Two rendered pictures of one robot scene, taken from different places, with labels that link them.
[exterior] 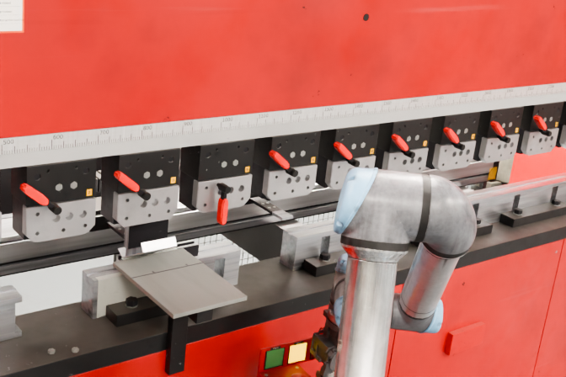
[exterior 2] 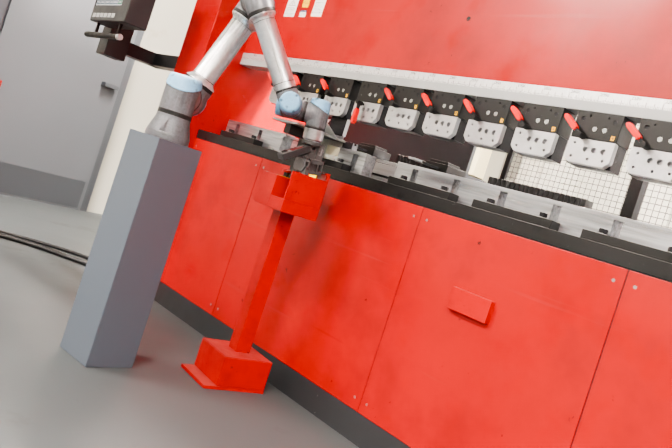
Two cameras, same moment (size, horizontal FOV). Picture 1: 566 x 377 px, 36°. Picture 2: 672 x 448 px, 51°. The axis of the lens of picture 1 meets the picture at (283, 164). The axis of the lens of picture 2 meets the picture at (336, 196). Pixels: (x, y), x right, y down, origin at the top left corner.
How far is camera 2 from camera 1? 3.40 m
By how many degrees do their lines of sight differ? 87
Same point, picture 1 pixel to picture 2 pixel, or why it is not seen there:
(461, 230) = not seen: outside the picture
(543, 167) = not seen: outside the picture
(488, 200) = (575, 209)
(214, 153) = (367, 86)
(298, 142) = (409, 92)
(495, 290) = (516, 276)
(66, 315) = not seen: hidden behind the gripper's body
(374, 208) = not seen: outside the picture
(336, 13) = (449, 15)
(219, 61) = (382, 37)
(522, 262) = (556, 262)
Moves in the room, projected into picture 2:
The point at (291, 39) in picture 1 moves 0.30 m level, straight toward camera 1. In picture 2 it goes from (420, 29) to (347, 4)
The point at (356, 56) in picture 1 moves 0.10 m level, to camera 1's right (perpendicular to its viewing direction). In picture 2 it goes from (457, 43) to (463, 38)
